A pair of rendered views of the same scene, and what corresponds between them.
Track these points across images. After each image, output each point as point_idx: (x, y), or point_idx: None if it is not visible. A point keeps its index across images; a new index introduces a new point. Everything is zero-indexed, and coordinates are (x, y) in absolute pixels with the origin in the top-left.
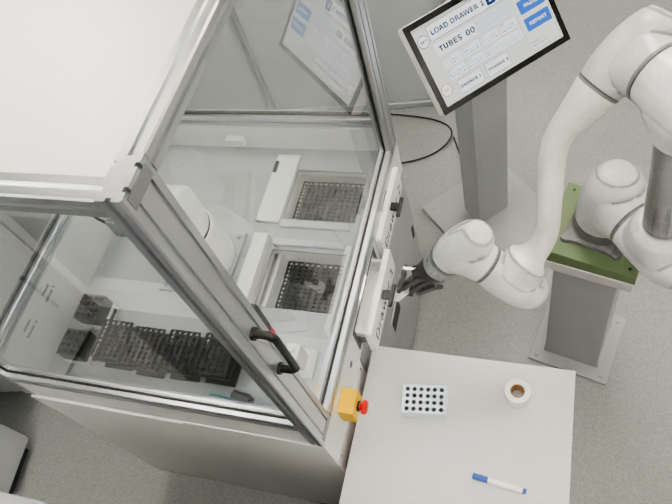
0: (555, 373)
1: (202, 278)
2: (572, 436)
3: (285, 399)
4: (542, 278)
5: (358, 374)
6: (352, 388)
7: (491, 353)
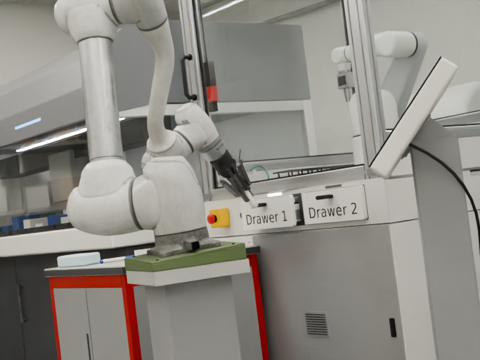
0: None
1: (181, 3)
2: (96, 268)
3: None
4: (148, 153)
5: (246, 240)
6: (222, 209)
7: None
